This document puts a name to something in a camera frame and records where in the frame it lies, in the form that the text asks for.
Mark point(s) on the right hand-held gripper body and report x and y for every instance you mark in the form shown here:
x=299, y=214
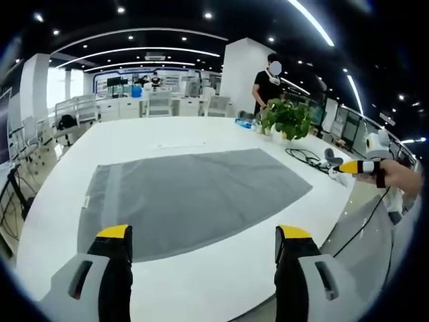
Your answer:
x=377, y=142

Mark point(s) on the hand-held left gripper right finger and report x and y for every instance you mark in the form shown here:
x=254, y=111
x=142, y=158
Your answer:
x=291, y=281

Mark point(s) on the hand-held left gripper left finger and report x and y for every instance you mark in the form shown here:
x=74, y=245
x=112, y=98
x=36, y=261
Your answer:
x=114, y=278

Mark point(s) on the grey towel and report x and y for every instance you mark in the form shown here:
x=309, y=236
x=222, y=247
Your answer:
x=187, y=198

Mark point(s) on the person's right hand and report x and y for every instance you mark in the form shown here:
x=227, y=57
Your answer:
x=400, y=179

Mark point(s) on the white power adapter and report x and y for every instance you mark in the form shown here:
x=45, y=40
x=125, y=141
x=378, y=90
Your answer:
x=339, y=174

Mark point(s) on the grey curved device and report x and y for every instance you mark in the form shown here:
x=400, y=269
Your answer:
x=332, y=156

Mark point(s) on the white table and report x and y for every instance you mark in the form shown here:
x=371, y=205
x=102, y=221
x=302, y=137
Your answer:
x=207, y=288

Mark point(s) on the green potted plant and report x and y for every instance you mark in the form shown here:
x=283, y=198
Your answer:
x=288, y=119

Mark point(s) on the blue packet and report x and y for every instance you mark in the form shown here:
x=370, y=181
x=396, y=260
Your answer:
x=245, y=123

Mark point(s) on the black metal stand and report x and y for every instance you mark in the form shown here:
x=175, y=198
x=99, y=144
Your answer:
x=15, y=198

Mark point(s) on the white office chair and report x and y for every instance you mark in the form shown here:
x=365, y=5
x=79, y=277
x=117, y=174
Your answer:
x=218, y=105
x=160, y=104
x=75, y=112

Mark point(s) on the black backpack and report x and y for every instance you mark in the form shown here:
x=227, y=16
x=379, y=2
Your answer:
x=68, y=121

